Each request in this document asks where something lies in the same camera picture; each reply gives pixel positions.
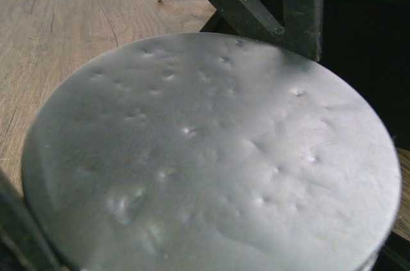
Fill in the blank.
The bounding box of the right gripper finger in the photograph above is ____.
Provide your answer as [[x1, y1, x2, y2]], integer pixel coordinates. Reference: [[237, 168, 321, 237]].
[[1, 173, 61, 270]]

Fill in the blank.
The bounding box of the black lollipop bin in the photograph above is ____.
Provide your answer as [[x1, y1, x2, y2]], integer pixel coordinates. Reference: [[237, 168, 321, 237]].
[[249, 0, 410, 151]]

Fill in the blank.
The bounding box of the clear round cup lid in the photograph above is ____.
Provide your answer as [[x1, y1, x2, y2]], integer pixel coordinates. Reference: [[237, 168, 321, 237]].
[[22, 33, 401, 270]]

